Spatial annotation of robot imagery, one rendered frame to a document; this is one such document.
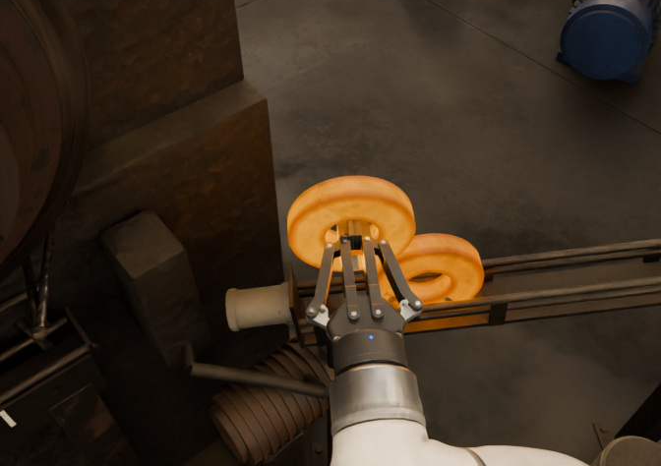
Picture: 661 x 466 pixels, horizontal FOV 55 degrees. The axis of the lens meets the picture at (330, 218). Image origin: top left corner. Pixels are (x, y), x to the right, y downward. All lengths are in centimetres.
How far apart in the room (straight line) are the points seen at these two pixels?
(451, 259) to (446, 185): 119
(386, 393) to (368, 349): 5
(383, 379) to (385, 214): 21
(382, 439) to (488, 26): 232
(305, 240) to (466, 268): 22
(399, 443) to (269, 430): 43
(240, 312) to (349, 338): 27
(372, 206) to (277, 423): 41
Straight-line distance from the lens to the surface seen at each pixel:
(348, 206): 72
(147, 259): 81
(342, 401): 61
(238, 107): 88
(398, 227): 76
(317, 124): 219
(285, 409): 99
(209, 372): 94
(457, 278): 86
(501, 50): 262
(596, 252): 97
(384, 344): 63
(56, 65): 60
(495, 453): 65
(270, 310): 87
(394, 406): 60
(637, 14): 237
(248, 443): 99
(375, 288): 68
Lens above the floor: 142
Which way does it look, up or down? 49 degrees down
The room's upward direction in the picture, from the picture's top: straight up
